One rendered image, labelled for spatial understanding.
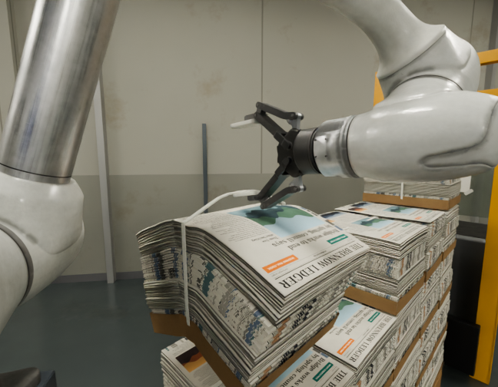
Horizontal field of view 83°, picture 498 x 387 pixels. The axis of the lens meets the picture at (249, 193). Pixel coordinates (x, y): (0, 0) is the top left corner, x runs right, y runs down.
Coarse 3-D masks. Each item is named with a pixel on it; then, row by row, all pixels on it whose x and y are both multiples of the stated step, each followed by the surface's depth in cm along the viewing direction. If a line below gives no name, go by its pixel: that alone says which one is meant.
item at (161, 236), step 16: (160, 224) 56; (144, 240) 62; (160, 240) 57; (144, 256) 63; (160, 256) 58; (176, 256) 53; (144, 272) 64; (160, 272) 58; (176, 272) 53; (144, 288) 63; (160, 288) 59; (176, 288) 54; (160, 304) 59; (176, 304) 54
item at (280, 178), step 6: (282, 162) 49; (288, 162) 48; (282, 168) 49; (276, 174) 50; (282, 174) 50; (288, 174) 51; (270, 180) 52; (276, 180) 51; (282, 180) 52; (264, 186) 53; (270, 186) 52; (276, 186) 53; (264, 192) 53; (270, 192) 54; (258, 198) 54
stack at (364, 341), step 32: (352, 320) 82; (384, 320) 82; (416, 320) 103; (192, 352) 69; (320, 352) 69; (352, 352) 69; (384, 352) 81; (416, 352) 104; (192, 384) 60; (288, 384) 59; (320, 384) 59; (352, 384) 63; (384, 384) 83
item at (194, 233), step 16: (240, 208) 63; (256, 208) 63; (272, 208) 63; (288, 208) 63; (176, 224) 53; (192, 224) 50; (208, 224) 49; (176, 240) 53; (192, 240) 50; (192, 256) 49; (192, 272) 50; (192, 288) 50; (192, 304) 50; (192, 320) 51
